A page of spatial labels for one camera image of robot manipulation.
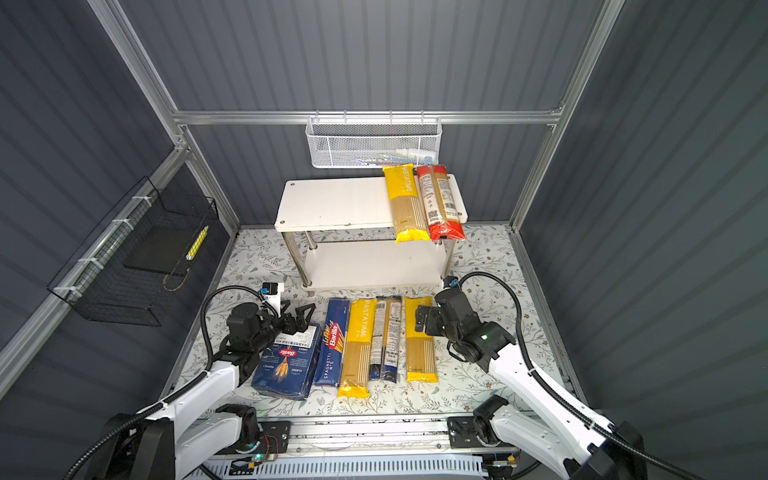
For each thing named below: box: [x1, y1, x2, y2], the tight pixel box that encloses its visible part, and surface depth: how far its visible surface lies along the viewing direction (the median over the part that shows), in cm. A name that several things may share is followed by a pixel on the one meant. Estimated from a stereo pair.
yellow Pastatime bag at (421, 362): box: [404, 296, 439, 383], surface depth 87 cm
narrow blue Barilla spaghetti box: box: [314, 297, 351, 387], surface depth 88 cm
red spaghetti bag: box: [416, 165, 466, 242], surface depth 75 cm
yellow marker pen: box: [186, 225, 209, 261], surface depth 81 cm
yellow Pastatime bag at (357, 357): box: [338, 299, 377, 399], surface depth 86 cm
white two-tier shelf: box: [275, 174, 468, 291], surface depth 87 cm
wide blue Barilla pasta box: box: [251, 324, 322, 401], surface depth 80 cm
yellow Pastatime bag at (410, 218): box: [382, 163, 430, 244], surface depth 76 cm
